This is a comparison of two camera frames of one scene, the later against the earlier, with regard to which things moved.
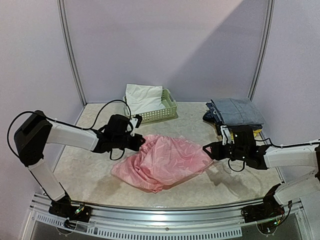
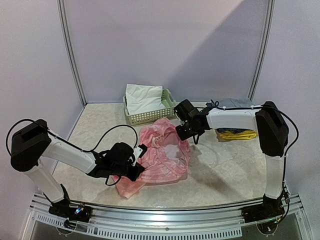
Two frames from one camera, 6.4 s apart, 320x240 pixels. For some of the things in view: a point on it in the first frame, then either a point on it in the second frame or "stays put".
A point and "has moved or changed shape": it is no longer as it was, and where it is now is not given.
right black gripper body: [222, 150] to [184, 131]
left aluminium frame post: [63, 27] stays put
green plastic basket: [158, 114] stays put
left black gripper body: [129, 145] to [119, 170]
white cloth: [142, 99] stays put
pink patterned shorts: [160, 161] has moved or changed shape
